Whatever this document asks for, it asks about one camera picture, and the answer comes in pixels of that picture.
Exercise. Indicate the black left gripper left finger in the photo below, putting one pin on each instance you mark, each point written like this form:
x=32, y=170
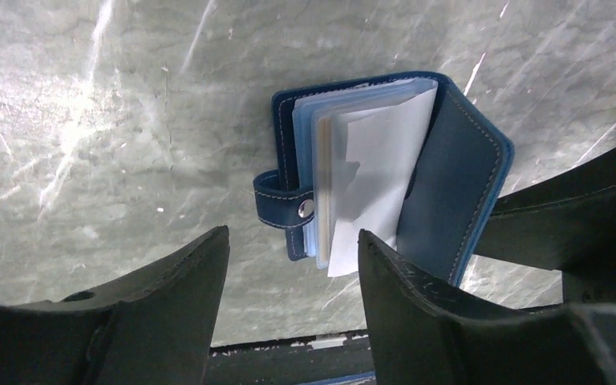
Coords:
x=151, y=326

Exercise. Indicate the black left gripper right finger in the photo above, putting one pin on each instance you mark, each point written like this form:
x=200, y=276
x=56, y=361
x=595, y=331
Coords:
x=423, y=330

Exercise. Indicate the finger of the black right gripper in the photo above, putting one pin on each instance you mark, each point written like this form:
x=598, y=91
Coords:
x=566, y=223

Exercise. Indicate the dark blue card holder wallet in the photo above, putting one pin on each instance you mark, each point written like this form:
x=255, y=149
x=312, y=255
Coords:
x=405, y=156

